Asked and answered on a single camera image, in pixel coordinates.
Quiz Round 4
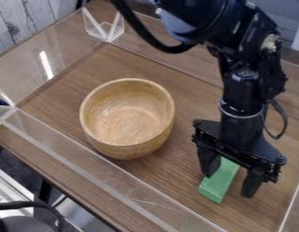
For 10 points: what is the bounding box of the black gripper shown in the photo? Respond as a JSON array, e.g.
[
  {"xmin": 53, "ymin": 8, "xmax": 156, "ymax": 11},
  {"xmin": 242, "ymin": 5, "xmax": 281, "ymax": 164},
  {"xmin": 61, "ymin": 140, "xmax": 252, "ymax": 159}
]
[{"xmin": 192, "ymin": 109, "xmax": 288, "ymax": 198}]

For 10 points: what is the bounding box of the green rectangular block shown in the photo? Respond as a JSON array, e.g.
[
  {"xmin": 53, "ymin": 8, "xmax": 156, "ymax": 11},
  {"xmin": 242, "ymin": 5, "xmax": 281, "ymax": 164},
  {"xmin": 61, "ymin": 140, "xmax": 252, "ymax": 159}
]
[{"xmin": 198, "ymin": 159, "xmax": 240, "ymax": 204}]

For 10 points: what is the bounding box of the light brown wooden bowl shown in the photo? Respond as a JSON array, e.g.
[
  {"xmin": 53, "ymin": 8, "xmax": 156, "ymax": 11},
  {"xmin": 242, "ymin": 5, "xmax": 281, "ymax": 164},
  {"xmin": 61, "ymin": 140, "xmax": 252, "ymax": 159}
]
[{"xmin": 79, "ymin": 78, "xmax": 174, "ymax": 160}]

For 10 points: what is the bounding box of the black table leg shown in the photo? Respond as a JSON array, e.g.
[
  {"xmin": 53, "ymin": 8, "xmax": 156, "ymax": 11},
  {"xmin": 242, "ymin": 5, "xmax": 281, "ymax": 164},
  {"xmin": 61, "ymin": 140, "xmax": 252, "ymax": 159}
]
[{"xmin": 38, "ymin": 180, "xmax": 53, "ymax": 203}]

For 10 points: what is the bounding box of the black cable bottom left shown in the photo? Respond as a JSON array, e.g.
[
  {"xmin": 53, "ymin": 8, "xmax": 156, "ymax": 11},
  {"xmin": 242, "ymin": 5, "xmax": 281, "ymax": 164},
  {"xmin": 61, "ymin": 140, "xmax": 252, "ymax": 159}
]
[{"xmin": 0, "ymin": 200, "xmax": 63, "ymax": 232}]

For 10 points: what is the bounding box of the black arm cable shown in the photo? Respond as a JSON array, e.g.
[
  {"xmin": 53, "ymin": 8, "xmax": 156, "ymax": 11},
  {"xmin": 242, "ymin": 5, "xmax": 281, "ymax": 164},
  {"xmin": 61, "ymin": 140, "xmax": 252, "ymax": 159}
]
[{"xmin": 110, "ymin": 0, "xmax": 289, "ymax": 140}]

